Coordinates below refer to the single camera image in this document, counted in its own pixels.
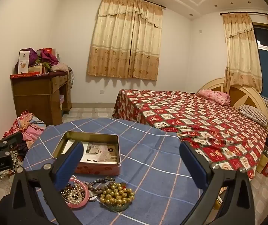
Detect pearl bracelet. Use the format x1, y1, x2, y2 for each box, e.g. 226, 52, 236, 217
61, 184, 84, 204

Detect striped pillow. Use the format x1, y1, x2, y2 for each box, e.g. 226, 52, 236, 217
238, 104, 268, 127

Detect pile of colourful clothes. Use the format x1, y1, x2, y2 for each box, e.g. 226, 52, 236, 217
0, 110, 47, 181

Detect flat red box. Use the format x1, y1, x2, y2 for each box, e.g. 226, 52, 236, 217
10, 72, 41, 77

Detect window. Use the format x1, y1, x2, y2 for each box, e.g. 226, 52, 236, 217
252, 22, 268, 102

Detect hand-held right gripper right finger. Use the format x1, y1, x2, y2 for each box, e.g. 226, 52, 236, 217
179, 141, 256, 225

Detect white upright carton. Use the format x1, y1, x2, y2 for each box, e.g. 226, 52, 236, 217
18, 50, 30, 74

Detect brown wooden desk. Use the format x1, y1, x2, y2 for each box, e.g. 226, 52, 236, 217
10, 71, 73, 126

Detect gold bead bracelet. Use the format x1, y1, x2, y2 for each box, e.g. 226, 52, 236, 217
100, 182, 135, 207

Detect pink pillow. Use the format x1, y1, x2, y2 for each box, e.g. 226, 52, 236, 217
197, 89, 231, 105

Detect pink bangle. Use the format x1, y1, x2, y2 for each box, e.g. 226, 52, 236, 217
64, 178, 89, 208

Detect grey bead bracelet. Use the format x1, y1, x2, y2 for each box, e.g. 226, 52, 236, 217
83, 178, 116, 191

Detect wide beige patterned curtain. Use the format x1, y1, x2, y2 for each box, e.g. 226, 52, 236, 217
87, 0, 164, 81

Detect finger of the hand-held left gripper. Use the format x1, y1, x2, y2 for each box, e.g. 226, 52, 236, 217
0, 131, 23, 155

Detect pale pink cloth bundle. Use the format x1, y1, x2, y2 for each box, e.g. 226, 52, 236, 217
50, 63, 69, 73

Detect yellow cardboard box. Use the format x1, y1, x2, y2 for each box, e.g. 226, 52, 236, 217
257, 145, 268, 174

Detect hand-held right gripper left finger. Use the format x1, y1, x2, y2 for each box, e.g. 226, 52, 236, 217
10, 141, 85, 225

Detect blue plaid tablecloth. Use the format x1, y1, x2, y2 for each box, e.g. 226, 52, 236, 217
23, 118, 210, 225

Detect purple cloth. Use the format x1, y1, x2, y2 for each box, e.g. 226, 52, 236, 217
26, 47, 38, 66

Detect red printed bed sheet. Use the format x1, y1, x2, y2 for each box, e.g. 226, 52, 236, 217
112, 89, 268, 180

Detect rectangular metal tin box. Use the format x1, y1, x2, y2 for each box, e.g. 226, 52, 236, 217
52, 131, 121, 176

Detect magenta cloth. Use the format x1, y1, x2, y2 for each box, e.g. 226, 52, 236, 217
40, 50, 59, 66

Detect printed paper sheet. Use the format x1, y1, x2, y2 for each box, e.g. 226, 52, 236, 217
61, 139, 120, 163

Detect green jade bangle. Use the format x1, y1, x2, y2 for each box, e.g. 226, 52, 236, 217
106, 202, 128, 212

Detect cream wooden bed headboard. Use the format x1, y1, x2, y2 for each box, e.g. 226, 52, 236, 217
196, 78, 268, 134

